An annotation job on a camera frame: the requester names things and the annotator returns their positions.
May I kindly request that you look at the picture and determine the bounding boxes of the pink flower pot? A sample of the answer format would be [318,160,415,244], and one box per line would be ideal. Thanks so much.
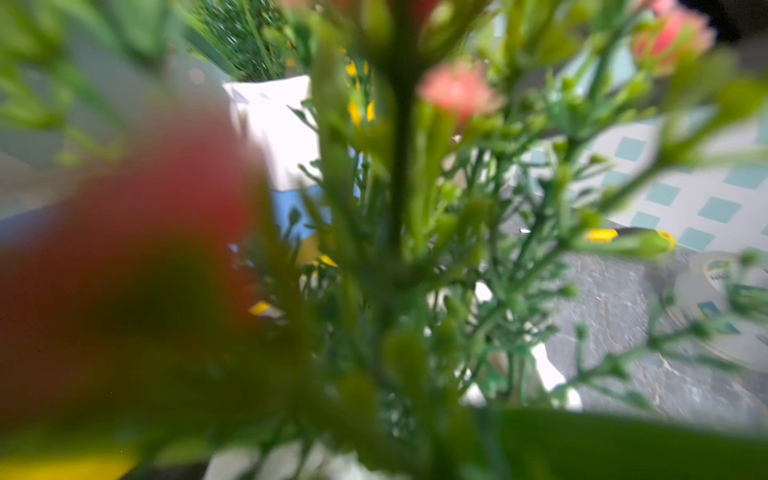
[185,0,322,193]
[1,1,767,479]

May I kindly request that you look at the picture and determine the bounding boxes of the yellow rack pink blue shelves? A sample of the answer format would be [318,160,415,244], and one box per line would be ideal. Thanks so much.
[1,60,331,479]

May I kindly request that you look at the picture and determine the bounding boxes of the clear tape roll on floor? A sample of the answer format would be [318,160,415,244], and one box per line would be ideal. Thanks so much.
[667,251,767,373]

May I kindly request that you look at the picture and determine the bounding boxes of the yellow handled screwdriver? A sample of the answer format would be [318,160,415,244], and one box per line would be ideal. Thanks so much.
[551,227,676,257]

